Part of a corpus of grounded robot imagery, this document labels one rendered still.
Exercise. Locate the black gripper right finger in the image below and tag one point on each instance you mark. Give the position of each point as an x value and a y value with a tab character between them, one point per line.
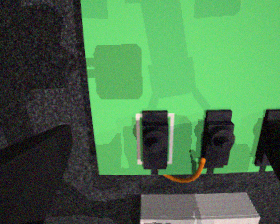
270	141

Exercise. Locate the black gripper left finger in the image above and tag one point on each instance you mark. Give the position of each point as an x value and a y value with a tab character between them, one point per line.
30	172

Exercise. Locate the green flat panel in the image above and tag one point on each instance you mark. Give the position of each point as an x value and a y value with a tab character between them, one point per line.
213	64

